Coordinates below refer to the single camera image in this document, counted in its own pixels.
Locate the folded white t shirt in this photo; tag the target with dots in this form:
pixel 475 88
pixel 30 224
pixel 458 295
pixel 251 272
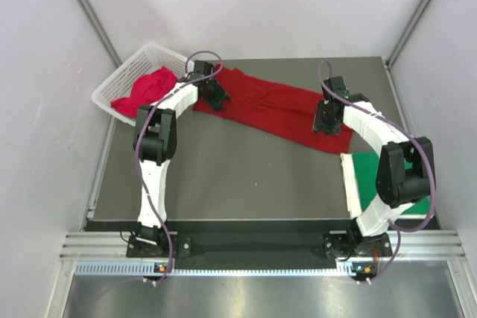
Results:
pixel 350 187

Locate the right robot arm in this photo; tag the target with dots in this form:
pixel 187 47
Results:
pixel 406 170

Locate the folded green t shirt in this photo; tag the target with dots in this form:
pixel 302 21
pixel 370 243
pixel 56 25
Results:
pixel 369 176

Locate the grey slotted cable duct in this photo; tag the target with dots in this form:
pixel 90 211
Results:
pixel 154 269

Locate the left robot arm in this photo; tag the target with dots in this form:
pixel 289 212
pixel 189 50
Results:
pixel 155 143

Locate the white plastic basket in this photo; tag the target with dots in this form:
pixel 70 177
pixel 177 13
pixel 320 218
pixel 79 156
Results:
pixel 147 59

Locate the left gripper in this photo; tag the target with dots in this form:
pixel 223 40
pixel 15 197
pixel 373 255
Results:
pixel 221 95

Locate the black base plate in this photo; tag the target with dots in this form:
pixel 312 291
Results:
pixel 248 244

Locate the dark red t shirt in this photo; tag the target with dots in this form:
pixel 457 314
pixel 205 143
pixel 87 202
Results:
pixel 277 109

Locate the pink red t shirt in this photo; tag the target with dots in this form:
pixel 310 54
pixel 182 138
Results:
pixel 148 89

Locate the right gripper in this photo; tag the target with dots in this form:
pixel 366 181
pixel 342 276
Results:
pixel 319 126

